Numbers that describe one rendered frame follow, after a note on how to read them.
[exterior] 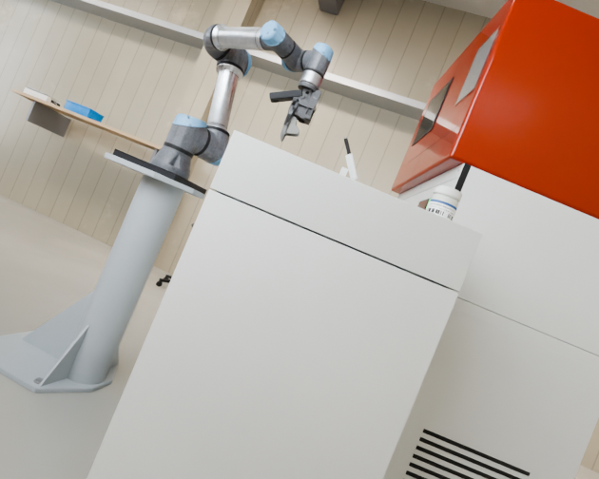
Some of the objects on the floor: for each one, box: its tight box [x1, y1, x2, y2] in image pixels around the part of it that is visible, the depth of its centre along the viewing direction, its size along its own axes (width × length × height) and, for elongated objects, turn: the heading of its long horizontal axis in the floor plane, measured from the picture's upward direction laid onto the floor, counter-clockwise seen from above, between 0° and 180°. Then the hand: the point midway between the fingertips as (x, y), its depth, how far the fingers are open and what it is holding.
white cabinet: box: [87, 189, 458, 479], centre depth 142 cm, size 64×96×82 cm, turn 88°
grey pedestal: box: [0, 152, 205, 393], centre depth 159 cm, size 51×44×82 cm
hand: (280, 137), depth 145 cm, fingers closed
